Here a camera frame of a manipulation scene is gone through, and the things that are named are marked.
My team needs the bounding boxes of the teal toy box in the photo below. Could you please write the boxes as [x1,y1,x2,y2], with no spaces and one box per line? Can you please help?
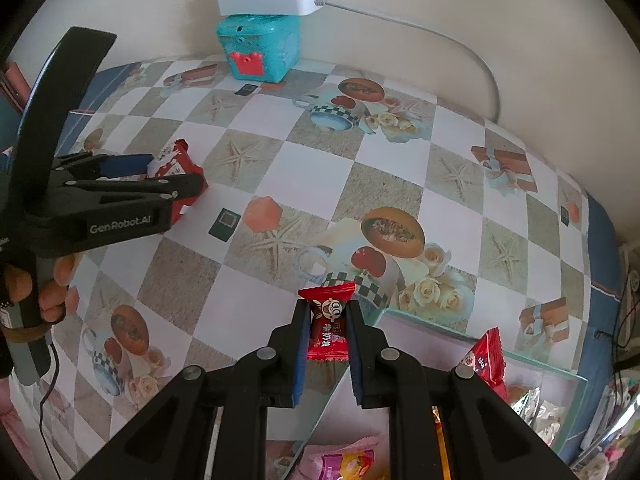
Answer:
[216,12,302,83]

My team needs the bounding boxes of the person's left hand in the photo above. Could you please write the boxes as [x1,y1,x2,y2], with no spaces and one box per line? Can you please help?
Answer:
[4,255,77,330]

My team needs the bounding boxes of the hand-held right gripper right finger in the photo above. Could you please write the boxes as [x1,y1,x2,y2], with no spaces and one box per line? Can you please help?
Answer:
[346,301,581,480]

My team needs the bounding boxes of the shallow teal cardboard tray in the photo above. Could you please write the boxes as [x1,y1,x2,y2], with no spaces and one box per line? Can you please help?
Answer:
[265,307,590,480]

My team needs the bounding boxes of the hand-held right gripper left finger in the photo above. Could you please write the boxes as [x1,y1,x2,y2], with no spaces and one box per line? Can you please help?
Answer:
[75,299,315,480]

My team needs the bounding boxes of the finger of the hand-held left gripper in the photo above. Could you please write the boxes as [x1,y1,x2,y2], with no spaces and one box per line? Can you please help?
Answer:
[55,154,157,181]
[52,172,208,217]

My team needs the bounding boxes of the small red candy packet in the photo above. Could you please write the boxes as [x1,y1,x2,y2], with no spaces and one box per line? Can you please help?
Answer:
[145,139,207,223]
[298,282,357,363]

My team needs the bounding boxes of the pink snack packet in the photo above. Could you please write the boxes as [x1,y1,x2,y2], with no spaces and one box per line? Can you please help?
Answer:
[300,437,391,480]

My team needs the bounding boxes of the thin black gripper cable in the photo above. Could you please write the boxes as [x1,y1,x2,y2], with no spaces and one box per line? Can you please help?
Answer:
[39,337,60,480]

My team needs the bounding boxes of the grey adapter cable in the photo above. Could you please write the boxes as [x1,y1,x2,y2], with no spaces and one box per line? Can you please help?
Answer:
[314,0,502,123]

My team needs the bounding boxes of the red snack packet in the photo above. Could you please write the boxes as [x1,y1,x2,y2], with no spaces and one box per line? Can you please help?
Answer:
[459,326,508,403]

